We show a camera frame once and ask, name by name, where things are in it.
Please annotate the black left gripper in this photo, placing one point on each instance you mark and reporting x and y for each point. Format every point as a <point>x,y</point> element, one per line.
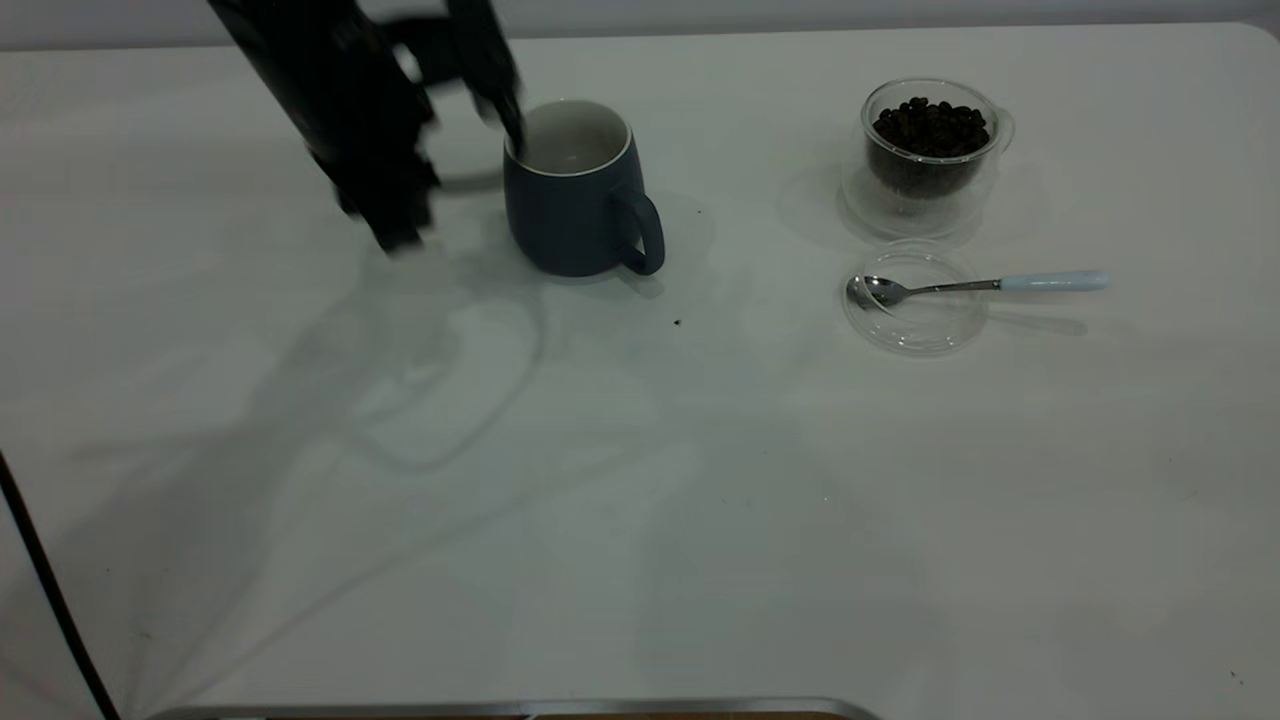
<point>320,60</point>

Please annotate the dark blue-grey ceramic mug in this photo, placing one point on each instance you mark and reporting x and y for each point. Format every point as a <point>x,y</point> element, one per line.
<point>570,220</point>

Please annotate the clear double-walled glass cup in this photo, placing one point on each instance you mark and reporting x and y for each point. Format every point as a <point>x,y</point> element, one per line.
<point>905,216</point>

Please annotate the pile of coffee beans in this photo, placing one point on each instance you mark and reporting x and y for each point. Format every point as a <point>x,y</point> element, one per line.
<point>930,130</point>

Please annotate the clear glass saucer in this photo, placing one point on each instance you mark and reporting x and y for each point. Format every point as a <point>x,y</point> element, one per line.
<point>930,336</point>

